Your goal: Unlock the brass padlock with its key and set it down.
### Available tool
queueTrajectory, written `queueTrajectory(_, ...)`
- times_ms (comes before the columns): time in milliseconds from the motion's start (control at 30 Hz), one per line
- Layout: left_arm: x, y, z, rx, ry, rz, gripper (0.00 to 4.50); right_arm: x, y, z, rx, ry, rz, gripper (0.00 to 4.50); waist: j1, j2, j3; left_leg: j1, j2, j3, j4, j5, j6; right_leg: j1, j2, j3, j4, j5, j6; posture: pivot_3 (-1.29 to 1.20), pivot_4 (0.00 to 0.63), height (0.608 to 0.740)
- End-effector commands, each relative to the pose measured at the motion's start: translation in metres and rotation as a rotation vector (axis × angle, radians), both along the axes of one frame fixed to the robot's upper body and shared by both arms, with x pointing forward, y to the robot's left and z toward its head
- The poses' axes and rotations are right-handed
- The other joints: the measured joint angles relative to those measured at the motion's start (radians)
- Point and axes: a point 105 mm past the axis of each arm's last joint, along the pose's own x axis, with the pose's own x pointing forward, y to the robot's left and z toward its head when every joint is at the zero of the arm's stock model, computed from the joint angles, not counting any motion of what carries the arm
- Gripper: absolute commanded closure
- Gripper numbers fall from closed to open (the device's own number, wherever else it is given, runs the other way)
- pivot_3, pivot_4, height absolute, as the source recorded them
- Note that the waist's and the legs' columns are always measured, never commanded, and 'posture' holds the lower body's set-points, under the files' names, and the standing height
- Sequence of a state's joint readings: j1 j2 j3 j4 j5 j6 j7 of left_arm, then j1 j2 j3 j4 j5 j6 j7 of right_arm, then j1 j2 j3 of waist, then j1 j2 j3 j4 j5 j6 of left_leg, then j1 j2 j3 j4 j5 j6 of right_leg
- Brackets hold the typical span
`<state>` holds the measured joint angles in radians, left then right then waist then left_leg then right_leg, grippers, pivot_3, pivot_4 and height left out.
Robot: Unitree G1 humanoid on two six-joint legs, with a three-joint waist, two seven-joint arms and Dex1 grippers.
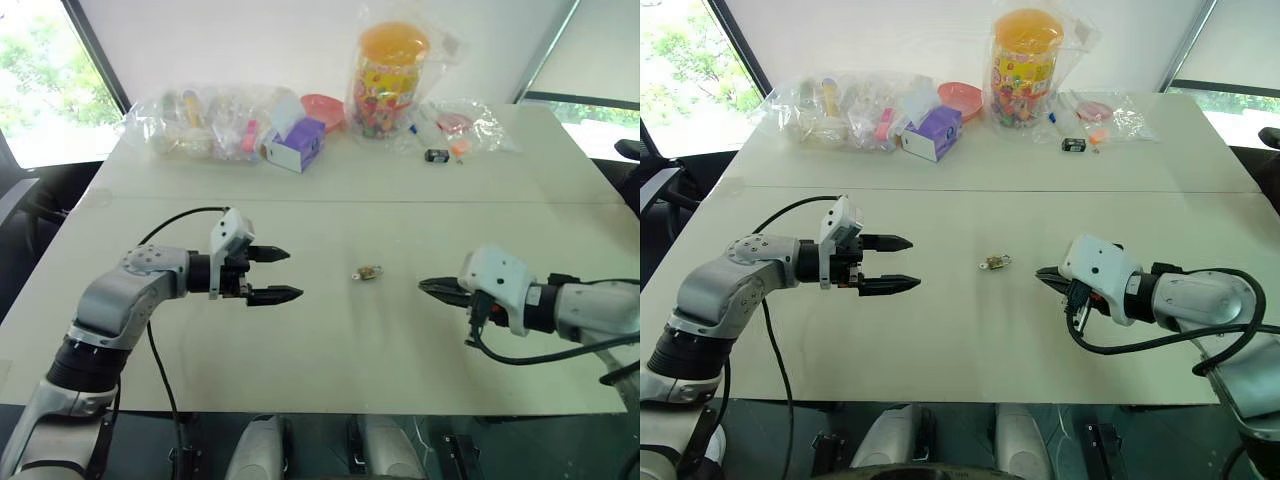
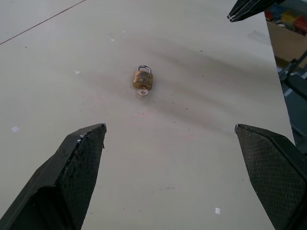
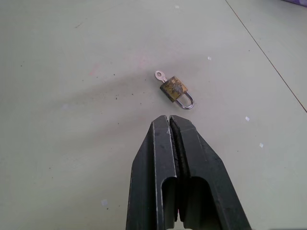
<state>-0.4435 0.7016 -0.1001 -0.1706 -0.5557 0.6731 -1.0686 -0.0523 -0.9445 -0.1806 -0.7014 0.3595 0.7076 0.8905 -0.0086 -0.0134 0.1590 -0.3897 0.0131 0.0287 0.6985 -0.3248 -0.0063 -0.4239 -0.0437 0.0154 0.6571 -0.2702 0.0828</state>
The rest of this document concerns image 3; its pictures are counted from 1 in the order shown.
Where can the small worn brass padlock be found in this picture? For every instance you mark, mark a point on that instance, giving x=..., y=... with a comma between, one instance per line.
x=178, y=91

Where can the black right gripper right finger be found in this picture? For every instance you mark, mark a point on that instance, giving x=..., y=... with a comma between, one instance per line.
x=211, y=177

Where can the small silver key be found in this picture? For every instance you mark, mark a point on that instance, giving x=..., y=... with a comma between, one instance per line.
x=159, y=76

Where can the purple patterned object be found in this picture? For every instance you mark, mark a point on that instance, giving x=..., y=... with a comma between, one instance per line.
x=295, y=3

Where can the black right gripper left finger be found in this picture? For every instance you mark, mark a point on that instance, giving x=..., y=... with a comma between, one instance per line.
x=148, y=172

